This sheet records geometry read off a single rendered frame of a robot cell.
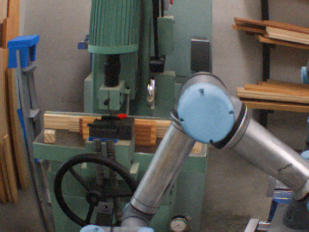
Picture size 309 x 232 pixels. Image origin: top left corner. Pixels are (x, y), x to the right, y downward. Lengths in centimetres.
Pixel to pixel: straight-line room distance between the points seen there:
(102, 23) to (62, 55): 258
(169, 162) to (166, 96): 73
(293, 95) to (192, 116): 276
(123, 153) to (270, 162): 61
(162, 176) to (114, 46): 58
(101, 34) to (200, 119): 73
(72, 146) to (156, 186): 53
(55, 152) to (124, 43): 43
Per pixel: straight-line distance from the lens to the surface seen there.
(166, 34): 200
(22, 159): 350
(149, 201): 137
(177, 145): 131
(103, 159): 159
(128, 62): 194
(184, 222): 179
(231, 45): 416
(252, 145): 118
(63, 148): 181
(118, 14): 175
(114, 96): 184
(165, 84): 201
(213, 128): 113
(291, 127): 439
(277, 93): 382
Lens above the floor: 154
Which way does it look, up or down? 17 degrees down
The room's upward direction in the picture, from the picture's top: 2 degrees clockwise
